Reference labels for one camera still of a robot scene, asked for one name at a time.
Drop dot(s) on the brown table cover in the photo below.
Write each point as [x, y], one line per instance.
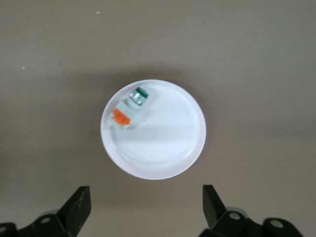
[49, 49]

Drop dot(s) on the pink round plate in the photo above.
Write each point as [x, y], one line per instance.
[163, 138]

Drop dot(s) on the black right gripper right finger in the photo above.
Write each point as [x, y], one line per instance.
[217, 217]

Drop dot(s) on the white orange green-button switch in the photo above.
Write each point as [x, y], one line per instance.
[122, 116]

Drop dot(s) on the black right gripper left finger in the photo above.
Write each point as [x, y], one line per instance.
[74, 212]

